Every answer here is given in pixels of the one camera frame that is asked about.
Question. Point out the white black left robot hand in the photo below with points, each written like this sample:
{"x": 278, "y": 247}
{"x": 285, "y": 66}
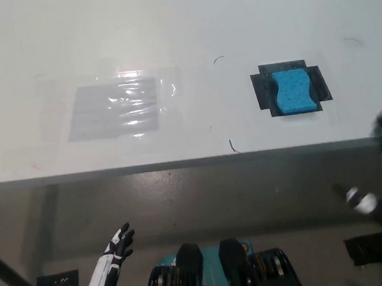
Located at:
{"x": 115, "y": 255}

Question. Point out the blue wavy soft sponge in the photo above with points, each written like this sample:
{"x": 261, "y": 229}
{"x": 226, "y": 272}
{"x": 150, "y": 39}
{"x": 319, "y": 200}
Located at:
{"x": 292, "y": 91}

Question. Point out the black teal robot torso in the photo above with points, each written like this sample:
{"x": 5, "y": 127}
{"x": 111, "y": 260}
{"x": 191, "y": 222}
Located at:
{"x": 237, "y": 273}

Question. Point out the black tape marked spot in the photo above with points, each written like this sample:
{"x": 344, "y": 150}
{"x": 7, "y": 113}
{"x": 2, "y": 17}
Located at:
{"x": 261, "y": 85}

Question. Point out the black metal table leg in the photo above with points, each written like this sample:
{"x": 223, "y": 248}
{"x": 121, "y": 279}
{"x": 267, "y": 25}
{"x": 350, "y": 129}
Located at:
{"x": 10, "y": 272}

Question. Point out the grey tape patch under film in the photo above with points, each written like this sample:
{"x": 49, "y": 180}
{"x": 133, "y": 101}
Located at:
{"x": 113, "y": 110}

